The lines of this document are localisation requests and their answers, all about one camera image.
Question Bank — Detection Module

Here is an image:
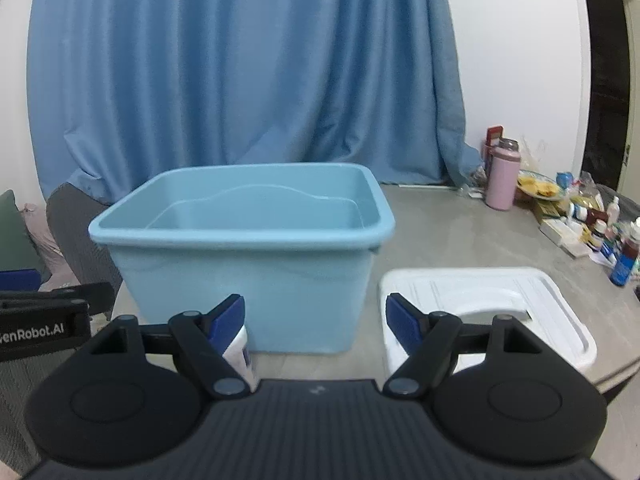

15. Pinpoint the white bin lid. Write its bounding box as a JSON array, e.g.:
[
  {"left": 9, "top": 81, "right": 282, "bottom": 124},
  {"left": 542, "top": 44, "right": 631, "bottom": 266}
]
[{"left": 378, "top": 268, "right": 597, "bottom": 373}]

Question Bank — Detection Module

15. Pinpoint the green cushion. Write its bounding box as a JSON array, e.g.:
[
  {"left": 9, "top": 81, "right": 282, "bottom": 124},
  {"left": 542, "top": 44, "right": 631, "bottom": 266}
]
[{"left": 0, "top": 190, "right": 51, "bottom": 287}]

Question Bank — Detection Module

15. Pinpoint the grey chair back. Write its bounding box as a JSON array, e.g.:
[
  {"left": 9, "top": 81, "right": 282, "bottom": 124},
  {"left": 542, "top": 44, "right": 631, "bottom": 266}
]
[{"left": 46, "top": 183, "right": 122, "bottom": 308}]

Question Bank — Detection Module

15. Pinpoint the light blue plastic bin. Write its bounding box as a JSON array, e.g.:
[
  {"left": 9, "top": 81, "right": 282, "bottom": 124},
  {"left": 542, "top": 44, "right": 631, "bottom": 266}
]
[{"left": 89, "top": 162, "right": 395, "bottom": 354}]

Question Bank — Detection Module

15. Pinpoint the pink thermos bottle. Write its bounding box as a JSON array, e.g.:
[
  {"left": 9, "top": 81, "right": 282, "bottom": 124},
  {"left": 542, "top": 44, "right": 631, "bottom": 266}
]
[{"left": 485, "top": 138, "right": 521, "bottom": 211}]

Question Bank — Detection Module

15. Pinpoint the white flat box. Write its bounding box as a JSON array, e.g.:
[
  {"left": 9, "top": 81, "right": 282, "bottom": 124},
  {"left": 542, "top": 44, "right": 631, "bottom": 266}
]
[{"left": 539, "top": 219, "right": 592, "bottom": 259}]

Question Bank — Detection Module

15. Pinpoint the plate of yellow food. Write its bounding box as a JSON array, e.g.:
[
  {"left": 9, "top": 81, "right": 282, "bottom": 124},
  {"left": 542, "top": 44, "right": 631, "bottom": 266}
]
[{"left": 516, "top": 170, "right": 565, "bottom": 202}]

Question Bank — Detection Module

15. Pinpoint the blue labelled brown bottle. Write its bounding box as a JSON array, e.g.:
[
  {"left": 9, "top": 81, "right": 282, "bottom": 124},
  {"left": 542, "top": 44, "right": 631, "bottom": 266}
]
[{"left": 610, "top": 219, "right": 640, "bottom": 287}]

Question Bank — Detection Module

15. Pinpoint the red box behind thermos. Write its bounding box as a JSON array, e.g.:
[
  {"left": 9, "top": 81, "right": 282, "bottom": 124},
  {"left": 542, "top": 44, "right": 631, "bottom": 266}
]
[{"left": 483, "top": 125, "right": 503, "bottom": 171}]

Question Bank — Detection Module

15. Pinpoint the small white dropper bottle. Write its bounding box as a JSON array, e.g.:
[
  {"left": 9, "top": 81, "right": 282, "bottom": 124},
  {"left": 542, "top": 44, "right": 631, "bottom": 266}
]
[{"left": 606, "top": 195, "right": 620, "bottom": 226}]

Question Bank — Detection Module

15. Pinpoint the blue curtain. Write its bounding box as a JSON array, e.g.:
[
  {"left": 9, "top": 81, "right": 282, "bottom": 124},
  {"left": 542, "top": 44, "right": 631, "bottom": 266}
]
[{"left": 26, "top": 0, "right": 482, "bottom": 204}]

